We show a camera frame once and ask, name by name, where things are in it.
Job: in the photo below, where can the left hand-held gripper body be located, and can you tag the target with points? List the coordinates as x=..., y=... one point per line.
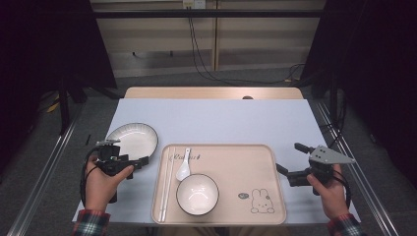
x=109, y=159

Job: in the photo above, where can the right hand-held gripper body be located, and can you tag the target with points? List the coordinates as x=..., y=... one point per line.
x=319, y=172

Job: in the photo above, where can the white plate with black rim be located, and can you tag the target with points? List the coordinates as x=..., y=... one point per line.
x=137, y=141

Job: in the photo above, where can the beige tray with rabbit print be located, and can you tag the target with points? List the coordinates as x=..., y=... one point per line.
x=249, y=170

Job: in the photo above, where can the white chopstick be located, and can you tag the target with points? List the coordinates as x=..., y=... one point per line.
x=164, y=187
x=167, y=187

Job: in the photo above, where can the white ceramic spoon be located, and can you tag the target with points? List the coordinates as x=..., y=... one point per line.
x=183, y=172

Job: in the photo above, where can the white bowl with black rim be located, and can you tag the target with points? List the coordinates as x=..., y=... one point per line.
x=196, y=196

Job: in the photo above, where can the person's right hand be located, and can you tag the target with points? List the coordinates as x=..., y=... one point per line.
x=331, y=200

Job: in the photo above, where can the person's left hand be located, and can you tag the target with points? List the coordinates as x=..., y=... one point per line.
x=101, y=190

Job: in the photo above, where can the small black stick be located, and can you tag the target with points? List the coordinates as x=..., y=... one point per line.
x=88, y=139

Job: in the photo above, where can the small dark table knob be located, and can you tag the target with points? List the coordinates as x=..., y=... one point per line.
x=247, y=97

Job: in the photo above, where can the yellow floor tape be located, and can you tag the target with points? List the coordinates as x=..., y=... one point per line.
x=52, y=107

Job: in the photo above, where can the pale blue table sheet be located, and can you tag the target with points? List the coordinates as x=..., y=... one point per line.
x=213, y=121

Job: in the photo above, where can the black curtain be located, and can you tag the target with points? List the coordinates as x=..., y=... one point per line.
x=39, y=49
x=377, y=49

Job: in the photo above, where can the black stand post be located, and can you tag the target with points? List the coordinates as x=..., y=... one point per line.
x=333, y=101
x=64, y=108

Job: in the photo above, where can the aluminium floor rail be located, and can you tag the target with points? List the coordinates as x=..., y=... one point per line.
x=370, y=198
x=42, y=182

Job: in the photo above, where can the black horizontal frame bar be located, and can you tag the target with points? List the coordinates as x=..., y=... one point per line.
x=229, y=13

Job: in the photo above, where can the white wall socket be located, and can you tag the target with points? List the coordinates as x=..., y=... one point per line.
x=193, y=3

